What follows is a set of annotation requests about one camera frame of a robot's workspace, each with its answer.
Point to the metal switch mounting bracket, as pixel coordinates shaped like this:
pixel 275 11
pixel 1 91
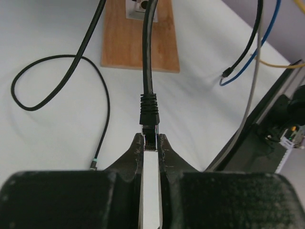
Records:
pixel 135 9

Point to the wooden board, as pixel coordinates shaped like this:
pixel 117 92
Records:
pixel 122 39

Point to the white slotted cable duct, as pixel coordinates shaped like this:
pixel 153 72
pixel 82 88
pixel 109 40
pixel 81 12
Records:
pixel 291 139

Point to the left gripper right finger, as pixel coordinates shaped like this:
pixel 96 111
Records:
pixel 190 199

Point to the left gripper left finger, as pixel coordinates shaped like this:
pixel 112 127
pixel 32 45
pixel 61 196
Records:
pixel 84 199

